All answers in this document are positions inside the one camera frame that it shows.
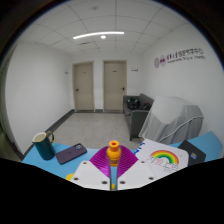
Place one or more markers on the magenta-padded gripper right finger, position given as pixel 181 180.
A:
pixel 136 175

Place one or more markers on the orange charger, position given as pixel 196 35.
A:
pixel 114 153

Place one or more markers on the purple wall sign lettering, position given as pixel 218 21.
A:
pixel 180 57

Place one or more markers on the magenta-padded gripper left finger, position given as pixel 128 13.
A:
pixel 91 175

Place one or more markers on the white rainbow-print mouse pad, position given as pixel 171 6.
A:
pixel 166 160

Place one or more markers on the beige door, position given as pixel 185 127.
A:
pixel 83 86
pixel 114 86

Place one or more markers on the purple smartphone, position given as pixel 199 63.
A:
pixel 70 154

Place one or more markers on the black notebook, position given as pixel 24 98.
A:
pixel 193 153

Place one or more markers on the small round ceiling light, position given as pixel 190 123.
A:
pixel 103 37

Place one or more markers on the teal mug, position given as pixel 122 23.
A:
pixel 44 148

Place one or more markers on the long ceiling light strip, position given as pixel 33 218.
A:
pixel 96 34

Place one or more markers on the grey sofa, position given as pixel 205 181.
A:
pixel 136 121

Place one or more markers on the grey cloth-covered furniture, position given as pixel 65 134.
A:
pixel 173 118

